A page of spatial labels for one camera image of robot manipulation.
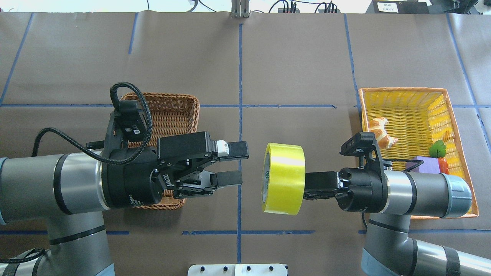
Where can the brown wicker basket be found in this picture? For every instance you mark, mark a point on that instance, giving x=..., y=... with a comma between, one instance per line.
x=172, y=115

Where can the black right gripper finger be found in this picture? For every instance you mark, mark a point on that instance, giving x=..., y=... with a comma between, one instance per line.
x=321, y=180
x=317, y=195

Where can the black box device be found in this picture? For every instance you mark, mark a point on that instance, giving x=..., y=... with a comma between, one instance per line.
x=397, y=7

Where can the yellow tape roll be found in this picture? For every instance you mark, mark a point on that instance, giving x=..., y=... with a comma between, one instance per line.
x=283, y=179

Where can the toy bread croissant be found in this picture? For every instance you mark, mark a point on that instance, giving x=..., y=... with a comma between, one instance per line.
x=384, y=140

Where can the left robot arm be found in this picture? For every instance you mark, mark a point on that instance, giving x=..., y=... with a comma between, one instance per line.
x=71, y=191

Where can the orange toy carrot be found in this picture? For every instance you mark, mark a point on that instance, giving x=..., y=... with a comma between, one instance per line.
x=443, y=165

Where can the purple toy block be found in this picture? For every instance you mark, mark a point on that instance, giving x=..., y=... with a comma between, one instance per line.
x=423, y=164

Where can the aluminium frame post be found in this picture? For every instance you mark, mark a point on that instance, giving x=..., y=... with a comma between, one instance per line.
x=240, y=8

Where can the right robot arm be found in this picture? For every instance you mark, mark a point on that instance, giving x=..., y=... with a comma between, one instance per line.
x=391, y=198

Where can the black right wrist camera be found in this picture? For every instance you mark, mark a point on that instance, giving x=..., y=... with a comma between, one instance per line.
x=364, y=146

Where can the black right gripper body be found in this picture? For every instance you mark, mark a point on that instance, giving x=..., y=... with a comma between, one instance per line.
x=360, y=189

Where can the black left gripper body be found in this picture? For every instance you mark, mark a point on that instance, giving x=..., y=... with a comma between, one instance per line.
x=128, y=184

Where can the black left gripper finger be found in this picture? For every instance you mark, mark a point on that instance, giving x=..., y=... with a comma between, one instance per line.
x=235, y=150
x=225, y=179

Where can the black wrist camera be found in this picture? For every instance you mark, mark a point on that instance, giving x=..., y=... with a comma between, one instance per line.
x=131, y=121
x=364, y=146

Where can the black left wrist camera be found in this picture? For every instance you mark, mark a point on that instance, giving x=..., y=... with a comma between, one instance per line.
x=131, y=121

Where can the yellow plastic basket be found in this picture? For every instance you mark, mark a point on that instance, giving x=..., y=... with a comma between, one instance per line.
x=418, y=117

